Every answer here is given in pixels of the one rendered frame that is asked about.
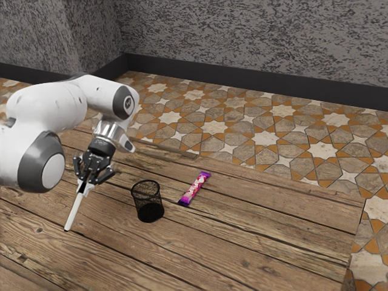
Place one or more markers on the black mesh pen holder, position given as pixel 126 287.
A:
pixel 148 201

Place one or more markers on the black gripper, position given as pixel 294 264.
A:
pixel 97 156

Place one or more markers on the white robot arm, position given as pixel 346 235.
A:
pixel 45 103

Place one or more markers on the purple snack bar wrapper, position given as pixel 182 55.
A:
pixel 194 188

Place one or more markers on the white pen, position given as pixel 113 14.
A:
pixel 72 213

